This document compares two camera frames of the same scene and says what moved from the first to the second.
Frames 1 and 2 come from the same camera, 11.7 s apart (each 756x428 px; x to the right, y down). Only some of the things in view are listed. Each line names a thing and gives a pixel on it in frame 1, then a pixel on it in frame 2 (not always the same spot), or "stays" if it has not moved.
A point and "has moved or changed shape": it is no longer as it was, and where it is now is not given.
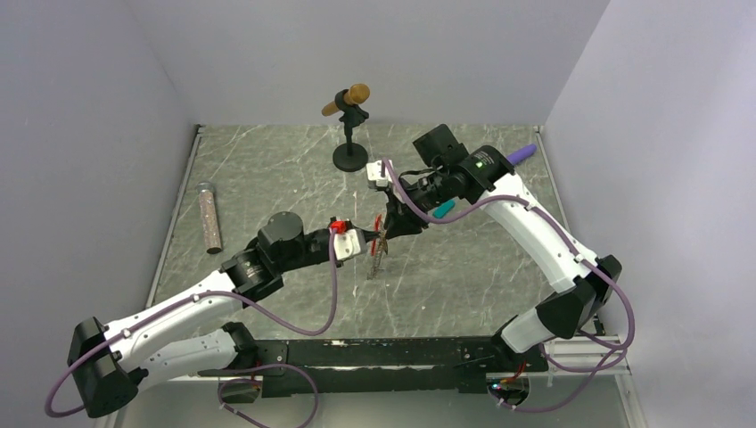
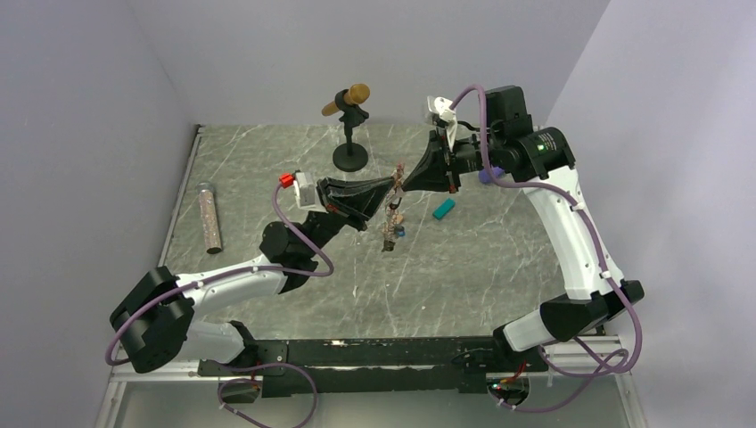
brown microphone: x=357 y=94 stays
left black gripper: x=369 y=235 to x=357 y=201
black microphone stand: x=350 y=156 stays
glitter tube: x=209 y=218 stays
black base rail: x=380 y=366 stays
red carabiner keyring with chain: x=378 y=244 has moved or changed shape
